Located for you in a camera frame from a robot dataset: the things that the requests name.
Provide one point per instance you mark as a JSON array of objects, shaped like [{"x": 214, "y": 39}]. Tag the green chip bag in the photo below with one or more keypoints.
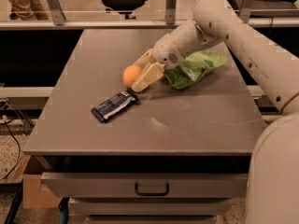
[{"x": 195, "y": 67}]

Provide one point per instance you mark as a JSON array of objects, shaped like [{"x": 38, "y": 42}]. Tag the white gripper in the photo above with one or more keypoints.
[{"x": 164, "y": 52}]

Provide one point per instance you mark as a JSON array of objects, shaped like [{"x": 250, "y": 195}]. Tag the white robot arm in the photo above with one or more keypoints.
[{"x": 273, "y": 183}]

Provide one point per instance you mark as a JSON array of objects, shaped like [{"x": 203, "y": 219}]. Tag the person legs in background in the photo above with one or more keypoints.
[{"x": 29, "y": 10}]

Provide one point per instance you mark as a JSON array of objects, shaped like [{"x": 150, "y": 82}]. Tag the grey bottom drawer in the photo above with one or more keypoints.
[{"x": 150, "y": 220}]

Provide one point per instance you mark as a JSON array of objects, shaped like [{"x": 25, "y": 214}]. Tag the blue rxbar blueberry wrapper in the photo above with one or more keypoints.
[{"x": 114, "y": 105}]

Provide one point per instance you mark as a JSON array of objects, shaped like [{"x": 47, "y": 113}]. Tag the cardboard box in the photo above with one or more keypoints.
[{"x": 35, "y": 195}]

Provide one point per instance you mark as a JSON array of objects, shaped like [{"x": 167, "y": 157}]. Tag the orange fruit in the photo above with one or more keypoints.
[{"x": 130, "y": 74}]

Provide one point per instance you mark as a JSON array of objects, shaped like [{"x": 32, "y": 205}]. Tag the black drawer handle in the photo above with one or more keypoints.
[{"x": 152, "y": 191}]

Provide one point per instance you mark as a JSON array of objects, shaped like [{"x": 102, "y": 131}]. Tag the metal guard rail frame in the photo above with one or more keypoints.
[{"x": 81, "y": 14}]

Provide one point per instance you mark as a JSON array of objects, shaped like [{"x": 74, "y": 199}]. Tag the grey open top drawer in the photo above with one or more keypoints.
[{"x": 122, "y": 185}]

